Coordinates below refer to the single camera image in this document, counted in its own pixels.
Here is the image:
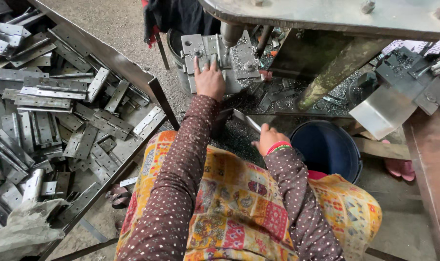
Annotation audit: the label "pink sandal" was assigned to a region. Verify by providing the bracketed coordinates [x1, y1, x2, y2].
[381, 139, 416, 182]

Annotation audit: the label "brown sandal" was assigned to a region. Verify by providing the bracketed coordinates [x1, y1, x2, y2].
[105, 184, 133, 210]

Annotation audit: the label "heap of metal shavings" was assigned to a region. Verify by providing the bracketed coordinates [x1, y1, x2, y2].
[225, 69, 363, 117]

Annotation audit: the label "dark steel jig block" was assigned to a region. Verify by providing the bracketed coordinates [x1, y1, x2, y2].
[374, 46, 440, 116]

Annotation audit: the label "steel tray table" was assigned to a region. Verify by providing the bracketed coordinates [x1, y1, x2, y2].
[0, 0, 181, 261]

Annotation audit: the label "greenish machine column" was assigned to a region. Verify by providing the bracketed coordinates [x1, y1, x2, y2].
[296, 38, 394, 111]

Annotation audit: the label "bent steel chute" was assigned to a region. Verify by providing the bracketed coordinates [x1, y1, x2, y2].
[349, 84, 420, 140]

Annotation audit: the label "steel machine lever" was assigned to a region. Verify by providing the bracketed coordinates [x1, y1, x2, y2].
[232, 108, 261, 133]

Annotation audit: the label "colourful patchwork lap cloth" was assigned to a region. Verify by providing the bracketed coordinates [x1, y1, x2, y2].
[114, 130, 383, 261]

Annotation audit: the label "red and green bangles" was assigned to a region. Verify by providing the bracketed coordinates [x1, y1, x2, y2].
[266, 141, 292, 156]

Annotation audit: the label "steel machine table top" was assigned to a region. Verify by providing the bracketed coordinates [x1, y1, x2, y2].
[198, 0, 440, 41]

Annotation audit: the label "dark blue bucket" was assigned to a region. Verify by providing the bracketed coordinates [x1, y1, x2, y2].
[289, 120, 363, 184]

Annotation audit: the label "wooden plank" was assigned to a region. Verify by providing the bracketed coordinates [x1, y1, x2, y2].
[341, 120, 412, 161]

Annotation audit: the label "steel hinge workpiece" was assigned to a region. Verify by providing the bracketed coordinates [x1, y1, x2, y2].
[180, 34, 232, 95]

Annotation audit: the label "steel drill jig plate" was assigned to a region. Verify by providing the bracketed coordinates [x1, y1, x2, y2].
[230, 30, 261, 81]

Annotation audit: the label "person's left hand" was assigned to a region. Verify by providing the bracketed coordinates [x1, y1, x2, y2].
[193, 54, 227, 102]

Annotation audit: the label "grey cloth sack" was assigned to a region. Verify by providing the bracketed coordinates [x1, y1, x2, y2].
[0, 198, 69, 261]

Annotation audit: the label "person's right hand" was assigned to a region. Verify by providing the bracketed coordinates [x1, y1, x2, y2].
[251, 123, 291, 157]

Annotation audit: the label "drill spindle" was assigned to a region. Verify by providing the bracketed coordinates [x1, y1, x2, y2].
[220, 22, 245, 48]

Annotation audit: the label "grey metal bucket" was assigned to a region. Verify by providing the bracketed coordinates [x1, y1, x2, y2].
[166, 29, 193, 95]

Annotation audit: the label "pile of steel hinges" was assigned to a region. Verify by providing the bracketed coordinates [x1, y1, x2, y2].
[0, 0, 167, 225]

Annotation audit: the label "single loose steel hinge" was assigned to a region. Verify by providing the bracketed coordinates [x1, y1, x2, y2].
[119, 176, 139, 188]

